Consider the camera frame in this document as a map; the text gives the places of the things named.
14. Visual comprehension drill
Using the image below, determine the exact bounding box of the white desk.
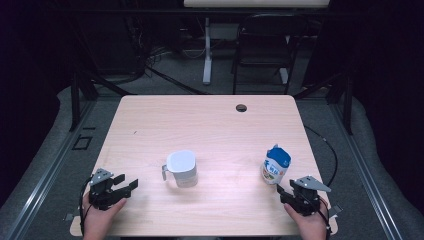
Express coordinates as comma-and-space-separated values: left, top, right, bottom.
183, 0, 331, 86

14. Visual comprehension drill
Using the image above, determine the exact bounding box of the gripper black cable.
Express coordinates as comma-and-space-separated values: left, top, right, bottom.
78, 176, 93, 236
318, 196, 334, 240

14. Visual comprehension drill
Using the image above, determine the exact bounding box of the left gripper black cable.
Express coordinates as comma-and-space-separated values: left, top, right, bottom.
78, 176, 93, 236

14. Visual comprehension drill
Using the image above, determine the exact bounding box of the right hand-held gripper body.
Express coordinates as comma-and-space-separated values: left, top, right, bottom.
280, 175, 333, 216

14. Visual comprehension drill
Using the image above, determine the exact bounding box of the black square floor frame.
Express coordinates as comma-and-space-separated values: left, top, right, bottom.
71, 134, 94, 151

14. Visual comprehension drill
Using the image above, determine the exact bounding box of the thick black floor cable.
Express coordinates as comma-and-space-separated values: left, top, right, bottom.
145, 65, 208, 96

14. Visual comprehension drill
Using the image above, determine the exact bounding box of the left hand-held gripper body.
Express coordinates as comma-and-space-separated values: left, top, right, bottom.
88, 168, 123, 211

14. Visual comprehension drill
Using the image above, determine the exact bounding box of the black metal stand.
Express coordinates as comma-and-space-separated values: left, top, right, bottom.
68, 68, 136, 133
293, 71, 355, 136

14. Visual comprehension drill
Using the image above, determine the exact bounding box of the person's right hand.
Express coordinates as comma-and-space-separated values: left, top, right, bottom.
283, 198, 330, 236

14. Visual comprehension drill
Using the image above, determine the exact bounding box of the clear pitcher with white lid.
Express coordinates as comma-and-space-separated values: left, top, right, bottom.
161, 149, 199, 189

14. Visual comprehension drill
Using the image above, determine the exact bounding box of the grey floor rail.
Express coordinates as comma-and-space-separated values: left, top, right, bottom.
329, 102, 405, 240
4, 99, 98, 240

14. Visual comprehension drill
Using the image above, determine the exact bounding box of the black folding chair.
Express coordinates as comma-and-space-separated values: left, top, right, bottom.
231, 13, 309, 96

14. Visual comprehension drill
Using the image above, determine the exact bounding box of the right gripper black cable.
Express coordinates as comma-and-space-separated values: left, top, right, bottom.
318, 196, 334, 240

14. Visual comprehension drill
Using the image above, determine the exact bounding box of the tangle of cables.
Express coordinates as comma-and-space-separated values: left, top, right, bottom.
146, 44, 208, 66

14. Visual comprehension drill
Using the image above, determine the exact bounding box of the thin black floor cable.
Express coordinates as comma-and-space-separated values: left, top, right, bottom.
303, 124, 339, 188

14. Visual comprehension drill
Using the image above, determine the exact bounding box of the blue and white milk carton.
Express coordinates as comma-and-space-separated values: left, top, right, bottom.
260, 143, 292, 186

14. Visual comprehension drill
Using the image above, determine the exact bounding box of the person's left hand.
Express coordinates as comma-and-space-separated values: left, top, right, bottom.
81, 192, 128, 235

